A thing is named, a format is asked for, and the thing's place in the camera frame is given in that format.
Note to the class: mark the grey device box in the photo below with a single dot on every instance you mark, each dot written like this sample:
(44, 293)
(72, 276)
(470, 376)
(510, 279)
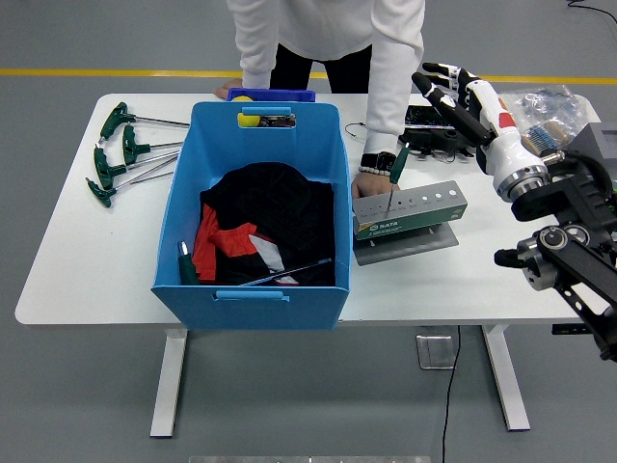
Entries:
(600, 137)

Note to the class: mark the light blue plastic box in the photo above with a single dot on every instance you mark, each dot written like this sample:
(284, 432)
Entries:
(255, 308)

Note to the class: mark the person's left forearm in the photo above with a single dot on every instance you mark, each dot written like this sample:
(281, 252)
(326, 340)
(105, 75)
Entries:
(385, 116)

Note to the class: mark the black plastic tray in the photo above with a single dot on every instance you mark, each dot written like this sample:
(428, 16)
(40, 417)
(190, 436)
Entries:
(424, 118)

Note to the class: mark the black table control panel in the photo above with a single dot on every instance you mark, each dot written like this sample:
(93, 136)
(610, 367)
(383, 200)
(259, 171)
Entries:
(569, 329)

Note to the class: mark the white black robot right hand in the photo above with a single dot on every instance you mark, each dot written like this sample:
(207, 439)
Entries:
(501, 140)

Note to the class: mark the silver black metal part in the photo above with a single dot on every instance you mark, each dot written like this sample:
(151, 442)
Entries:
(279, 120)

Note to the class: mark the dark blue plastic bin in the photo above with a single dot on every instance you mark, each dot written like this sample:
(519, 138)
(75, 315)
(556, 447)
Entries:
(275, 94)

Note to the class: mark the tan strip of resistors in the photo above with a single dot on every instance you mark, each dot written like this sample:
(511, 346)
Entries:
(544, 137)

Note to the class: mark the person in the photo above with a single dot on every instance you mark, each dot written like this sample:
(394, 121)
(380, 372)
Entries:
(328, 24)

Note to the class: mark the person's right forearm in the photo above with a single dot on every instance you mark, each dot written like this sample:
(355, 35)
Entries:
(255, 62)

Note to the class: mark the white table leg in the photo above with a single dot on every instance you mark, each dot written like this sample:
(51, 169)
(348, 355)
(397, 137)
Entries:
(169, 386)
(506, 381)

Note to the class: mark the yellow ball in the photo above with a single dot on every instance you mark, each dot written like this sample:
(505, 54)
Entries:
(249, 120)

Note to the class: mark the black wrist watch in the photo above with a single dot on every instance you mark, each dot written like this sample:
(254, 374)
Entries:
(378, 160)

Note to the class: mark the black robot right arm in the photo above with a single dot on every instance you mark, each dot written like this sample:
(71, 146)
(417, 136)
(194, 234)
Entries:
(569, 193)

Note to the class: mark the person's left hand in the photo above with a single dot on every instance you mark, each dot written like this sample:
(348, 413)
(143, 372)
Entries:
(371, 182)

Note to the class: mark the green grey wrench holder stand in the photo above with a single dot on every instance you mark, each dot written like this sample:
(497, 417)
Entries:
(410, 219)

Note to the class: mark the metal floor plate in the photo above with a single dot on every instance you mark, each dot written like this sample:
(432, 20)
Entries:
(434, 352)

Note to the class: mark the black red cloth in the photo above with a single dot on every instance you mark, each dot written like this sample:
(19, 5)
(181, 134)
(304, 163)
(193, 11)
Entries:
(284, 217)

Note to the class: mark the clear plastic bag of parts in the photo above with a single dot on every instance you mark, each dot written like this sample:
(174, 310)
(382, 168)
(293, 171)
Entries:
(554, 106)

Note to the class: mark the person's right hand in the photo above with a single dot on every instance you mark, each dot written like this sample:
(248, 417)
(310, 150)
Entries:
(230, 88)

